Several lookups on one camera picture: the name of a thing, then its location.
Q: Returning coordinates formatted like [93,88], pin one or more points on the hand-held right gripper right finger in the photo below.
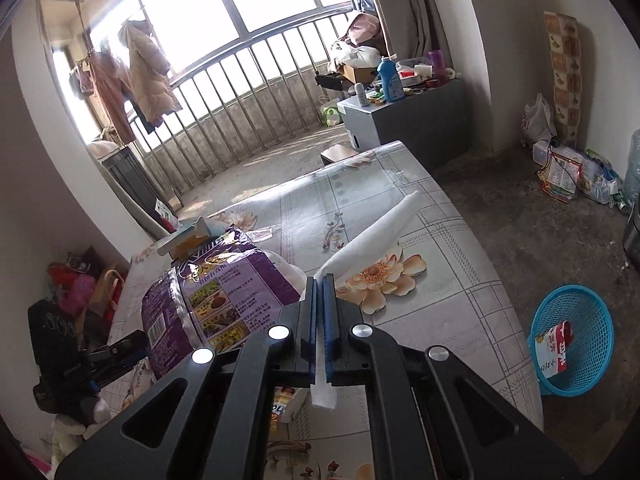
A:
[329,330]

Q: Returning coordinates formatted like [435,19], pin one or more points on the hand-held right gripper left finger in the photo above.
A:
[313,330]

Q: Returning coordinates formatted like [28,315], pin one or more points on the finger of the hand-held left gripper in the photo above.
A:
[120,352]

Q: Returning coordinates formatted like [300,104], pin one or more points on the purple snack bag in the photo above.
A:
[220,305]

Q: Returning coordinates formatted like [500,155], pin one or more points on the blue plastic basket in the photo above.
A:
[590,355]

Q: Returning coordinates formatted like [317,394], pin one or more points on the pink plastic bag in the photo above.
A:
[77,290]

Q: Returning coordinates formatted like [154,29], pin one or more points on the white plush toy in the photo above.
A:
[80,425]

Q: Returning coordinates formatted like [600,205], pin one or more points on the clear plastic wrapper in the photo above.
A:
[262,234]

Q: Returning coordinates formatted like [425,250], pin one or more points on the yellow and white box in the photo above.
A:
[187,237]

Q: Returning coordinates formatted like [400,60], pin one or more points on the floral tablecloth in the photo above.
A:
[450,270]

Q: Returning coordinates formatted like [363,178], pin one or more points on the dark low cabinet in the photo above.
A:
[135,185]

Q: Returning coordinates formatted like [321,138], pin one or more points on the small wooden stool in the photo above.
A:
[340,154]

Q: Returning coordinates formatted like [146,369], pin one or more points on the green and white bag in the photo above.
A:
[331,115]

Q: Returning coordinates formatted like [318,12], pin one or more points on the red and white packet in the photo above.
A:
[552,350]

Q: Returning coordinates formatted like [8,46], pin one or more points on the grey cabinet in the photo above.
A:
[415,120]

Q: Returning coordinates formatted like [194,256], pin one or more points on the metal window railing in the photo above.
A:
[240,90]

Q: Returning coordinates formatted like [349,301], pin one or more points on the blue detergent bottle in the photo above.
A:
[390,82]

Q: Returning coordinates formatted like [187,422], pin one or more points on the cardboard box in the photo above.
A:
[357,74]

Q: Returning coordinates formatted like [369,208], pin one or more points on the pink hanging garment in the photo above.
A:
[110,95]

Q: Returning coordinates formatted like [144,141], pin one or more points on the beige hanging coat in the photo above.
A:
[150,75]

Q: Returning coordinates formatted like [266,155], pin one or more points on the purple cup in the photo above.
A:
[436,64]

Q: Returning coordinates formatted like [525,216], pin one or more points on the pile of packets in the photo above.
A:
[575,175]

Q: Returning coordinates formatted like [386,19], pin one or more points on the white plastic bag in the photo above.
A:
[537,120]

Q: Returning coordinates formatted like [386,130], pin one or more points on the black rice cooker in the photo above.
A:
[632,237]

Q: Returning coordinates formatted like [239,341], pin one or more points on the grey curtain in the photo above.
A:
[425,5]

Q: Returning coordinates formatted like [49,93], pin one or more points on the blue water jug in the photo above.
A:
[634,170]

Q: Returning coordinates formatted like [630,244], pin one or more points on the rolled patterned mat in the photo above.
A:
[565,75]

